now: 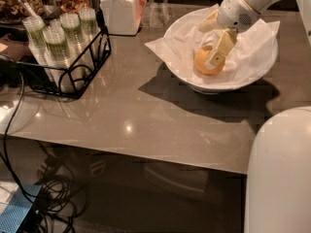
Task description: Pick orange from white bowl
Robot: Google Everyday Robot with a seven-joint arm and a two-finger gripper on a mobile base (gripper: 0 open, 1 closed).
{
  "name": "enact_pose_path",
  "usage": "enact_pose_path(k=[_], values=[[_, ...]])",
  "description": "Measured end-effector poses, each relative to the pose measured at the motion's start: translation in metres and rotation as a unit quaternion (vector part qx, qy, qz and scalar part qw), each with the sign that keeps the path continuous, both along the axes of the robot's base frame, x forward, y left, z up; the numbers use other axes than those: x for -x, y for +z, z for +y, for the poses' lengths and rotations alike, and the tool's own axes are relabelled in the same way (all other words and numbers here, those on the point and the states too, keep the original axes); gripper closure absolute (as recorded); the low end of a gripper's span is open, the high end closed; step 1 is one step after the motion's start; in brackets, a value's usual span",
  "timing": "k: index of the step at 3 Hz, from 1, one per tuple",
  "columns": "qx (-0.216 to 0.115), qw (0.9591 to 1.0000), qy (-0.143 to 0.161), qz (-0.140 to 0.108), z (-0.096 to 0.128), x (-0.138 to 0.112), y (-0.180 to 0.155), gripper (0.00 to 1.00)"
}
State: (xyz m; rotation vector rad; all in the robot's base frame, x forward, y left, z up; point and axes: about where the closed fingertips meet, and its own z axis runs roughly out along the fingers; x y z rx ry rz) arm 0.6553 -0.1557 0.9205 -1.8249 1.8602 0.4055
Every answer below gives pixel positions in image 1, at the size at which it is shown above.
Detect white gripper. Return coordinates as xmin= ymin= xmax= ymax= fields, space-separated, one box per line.
xmin=198 ymin=0 xmax=259 ymax=66

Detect orange fruit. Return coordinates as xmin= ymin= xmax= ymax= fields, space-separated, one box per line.
xmin=193 ymin=46 xmax=225 ymax=75

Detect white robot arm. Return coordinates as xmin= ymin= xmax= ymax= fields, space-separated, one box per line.
xmin=198 ymin=0 xmax=311 ymax=233

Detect white bowl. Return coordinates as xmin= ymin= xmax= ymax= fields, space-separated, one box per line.
xmin=162 ymin=6 xmax=279 ymax=95

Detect white paper liner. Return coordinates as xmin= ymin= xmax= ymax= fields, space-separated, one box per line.
xmin=144 ymin=3 xmax=281 ymax=85

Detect clear acrylic stand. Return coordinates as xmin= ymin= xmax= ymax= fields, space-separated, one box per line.
xmin=149 ymin=0 xmax=169 ymax=27

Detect white lidded jar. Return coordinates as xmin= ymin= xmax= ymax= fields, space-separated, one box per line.
xmin=100 ymin=0 xmax=139 ymax=36

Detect plastic cup stack right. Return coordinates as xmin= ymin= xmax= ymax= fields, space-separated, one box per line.
xmin=79 ymin=7 xmax=97 ymax=36

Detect plastic cup stack middle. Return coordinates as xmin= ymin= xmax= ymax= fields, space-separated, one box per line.
xmin=60 ymin=13 xmax=85 ymax=55

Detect snack dish back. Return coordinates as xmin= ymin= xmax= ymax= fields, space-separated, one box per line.
xmin=56 ymin=0 xmax=89 ymax=14

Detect plastic cup stack left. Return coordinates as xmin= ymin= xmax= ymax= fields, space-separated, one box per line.
xmin=22 ymin=16 xmax=47 ymax=65

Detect snack tray left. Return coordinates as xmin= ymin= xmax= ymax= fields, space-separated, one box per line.
xmin=0 ymin=0 xmax=44 ymax=23

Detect blue box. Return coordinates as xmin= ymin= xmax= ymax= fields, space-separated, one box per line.
xmin=0 ymin=182 xmax=41 ymax=233

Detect black wire basket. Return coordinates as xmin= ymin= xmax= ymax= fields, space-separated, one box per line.
xmin=16 ymin=10 xmax=111 ymax=98

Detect black cable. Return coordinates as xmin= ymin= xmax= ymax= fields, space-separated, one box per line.
xmin=0 ymin=53 xmax=37 ymax=206

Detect tangled black cables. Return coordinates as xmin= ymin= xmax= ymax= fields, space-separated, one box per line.
xmin=18 ymin=143 xmax=98 ymax=233

